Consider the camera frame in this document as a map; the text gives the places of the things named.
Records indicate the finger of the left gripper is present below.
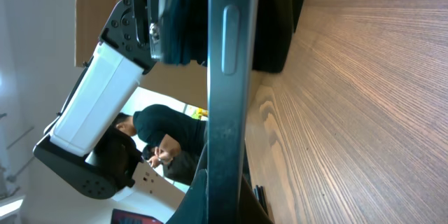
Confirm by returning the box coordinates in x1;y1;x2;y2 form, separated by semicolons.
252;0;304;74

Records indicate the Galaxy smartphone teal screen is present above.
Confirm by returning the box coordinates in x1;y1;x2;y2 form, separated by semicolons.
206;0;258;224

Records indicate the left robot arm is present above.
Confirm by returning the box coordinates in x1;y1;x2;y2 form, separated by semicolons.
34;0;303;201

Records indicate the person in dark shirt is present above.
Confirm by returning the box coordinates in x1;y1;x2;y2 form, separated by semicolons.
112;104;207;186

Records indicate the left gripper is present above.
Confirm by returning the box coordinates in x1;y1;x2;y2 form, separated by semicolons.
132;0;208;66

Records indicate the red tablet device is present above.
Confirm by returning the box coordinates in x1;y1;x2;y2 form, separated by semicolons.
111;209;163;224

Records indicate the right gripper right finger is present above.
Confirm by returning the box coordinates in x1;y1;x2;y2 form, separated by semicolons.
239;150;272;224

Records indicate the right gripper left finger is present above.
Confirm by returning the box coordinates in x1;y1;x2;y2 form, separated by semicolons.
167;143;208;224

